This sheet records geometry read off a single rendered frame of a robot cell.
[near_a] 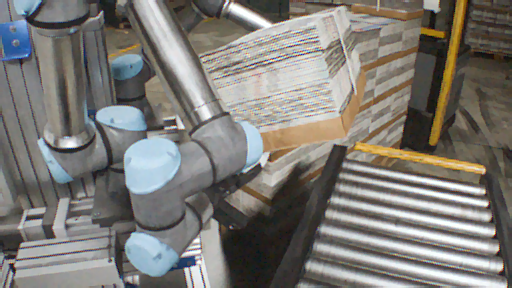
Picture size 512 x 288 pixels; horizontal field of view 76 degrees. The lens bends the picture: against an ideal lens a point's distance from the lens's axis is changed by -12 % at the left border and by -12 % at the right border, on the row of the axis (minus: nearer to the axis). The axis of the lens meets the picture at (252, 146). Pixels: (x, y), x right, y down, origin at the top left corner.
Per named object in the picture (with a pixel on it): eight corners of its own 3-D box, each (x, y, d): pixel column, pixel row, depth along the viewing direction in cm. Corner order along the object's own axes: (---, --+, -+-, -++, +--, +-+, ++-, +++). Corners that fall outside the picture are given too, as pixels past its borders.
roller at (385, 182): (336, 177, 116) (338, 164, 113) (486, 207, 100) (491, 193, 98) (333, 186, 112) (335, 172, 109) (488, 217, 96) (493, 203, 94)
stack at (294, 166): (217, 231, 204) (208, 88, 164) (335, 155, 277) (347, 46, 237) (268, 267, 180) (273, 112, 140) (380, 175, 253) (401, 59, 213)
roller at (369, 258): (311, 245, 89) (312, 230, 87) (502, 287, 74) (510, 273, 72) (305, 259, 85) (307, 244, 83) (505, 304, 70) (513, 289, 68)
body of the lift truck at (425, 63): (361, 122, 328) (373, 34, 290) (388, 106, 362) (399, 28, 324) (434, 149, 286) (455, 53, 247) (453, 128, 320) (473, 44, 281)
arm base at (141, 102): (113, 127, 132) (109, 102, 128) (115, 111, 145) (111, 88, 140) (154, 122, 136) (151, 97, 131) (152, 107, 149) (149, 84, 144)
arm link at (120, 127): (159, 157, 94) (152, 108, 87) (111, 176, 86) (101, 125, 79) (137, 141, 101) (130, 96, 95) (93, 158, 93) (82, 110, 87)
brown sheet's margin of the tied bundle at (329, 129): (246, 134, 95) (241, 118, 93) (358, 111, 81) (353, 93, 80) (218, 160, 81) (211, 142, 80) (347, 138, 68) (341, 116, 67)
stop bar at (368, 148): (354, 146, 124) (355, 140, 123) (482, 170, 109) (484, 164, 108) (353, 150, 121) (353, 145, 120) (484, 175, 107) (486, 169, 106)
